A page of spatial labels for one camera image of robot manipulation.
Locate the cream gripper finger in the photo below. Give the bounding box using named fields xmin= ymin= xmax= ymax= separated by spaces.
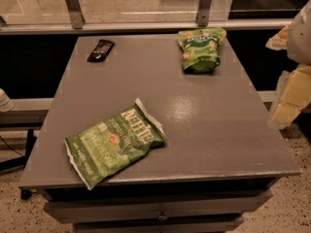
xmin=265 ymin=25 xmax=290 ymax=50
xmin=268 ymin=64 xmax=311 ymax=129

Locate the green rice chip bag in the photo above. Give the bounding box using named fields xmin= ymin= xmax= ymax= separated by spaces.
xmin=178 ymin=27 xmax=226 ymax=74

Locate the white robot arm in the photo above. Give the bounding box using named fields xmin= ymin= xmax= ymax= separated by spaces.
xmin=265 ymin=1 xmax=311 ymax=129

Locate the green jalapeno Kettle chip bag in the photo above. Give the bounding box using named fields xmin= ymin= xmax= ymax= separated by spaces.
xmin=65 ymin=99 xmax=166 ymax=190

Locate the grey cabinet drawer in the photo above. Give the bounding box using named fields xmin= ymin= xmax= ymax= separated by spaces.
xmin=44 ymin=189 xmax=272 ymax=223

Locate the black snack bar wrapper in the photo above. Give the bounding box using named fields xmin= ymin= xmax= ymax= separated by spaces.
xmin=87 ymin=39 xmax=115 ymax=62

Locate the white object at left edge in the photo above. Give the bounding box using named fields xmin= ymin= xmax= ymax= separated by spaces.
xmin=0 ymin=88 xmax=14 ymax=112

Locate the right metal railing post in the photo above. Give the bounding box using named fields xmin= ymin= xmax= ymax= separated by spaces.
xmin=196 ymin=0 xmax=212 ymax=27

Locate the metal railing post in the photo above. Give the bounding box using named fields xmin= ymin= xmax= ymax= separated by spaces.
xmin=196 ymin=0 xmax=212 ymax=27
xmin=65 ymin=0 xmax=85 ymax=29

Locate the left metal railing post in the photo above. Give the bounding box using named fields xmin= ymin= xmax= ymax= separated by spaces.
xmin=65 ymin=0 xmax=85 ymax=29

